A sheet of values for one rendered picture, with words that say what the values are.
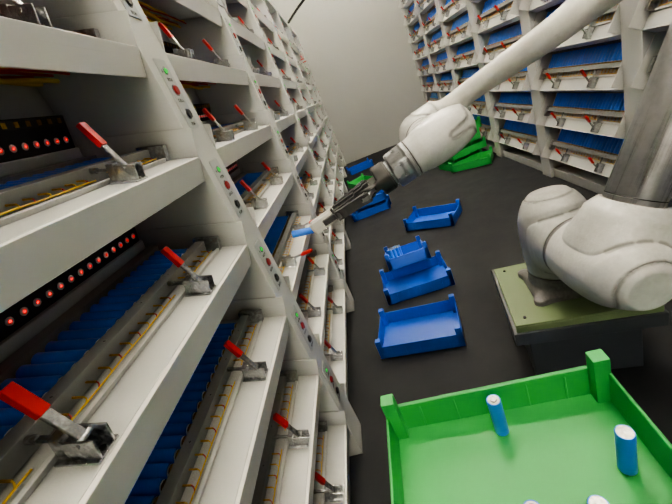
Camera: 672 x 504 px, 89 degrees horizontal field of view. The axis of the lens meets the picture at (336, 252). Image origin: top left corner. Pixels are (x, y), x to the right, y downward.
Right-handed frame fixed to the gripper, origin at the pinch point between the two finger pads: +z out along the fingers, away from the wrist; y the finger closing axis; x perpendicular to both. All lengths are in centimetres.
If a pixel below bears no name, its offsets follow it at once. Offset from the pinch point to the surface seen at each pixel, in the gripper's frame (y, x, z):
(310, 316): -6.2, 24.0, 24.0
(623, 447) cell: 58, 24, -24
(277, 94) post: -122, -40, 5
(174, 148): 18.0, -32.0, 8.9
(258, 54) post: -122, -60, 1
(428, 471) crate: 53, 23, -2
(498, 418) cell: 51, 22, -14
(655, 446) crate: 57, 28, -27
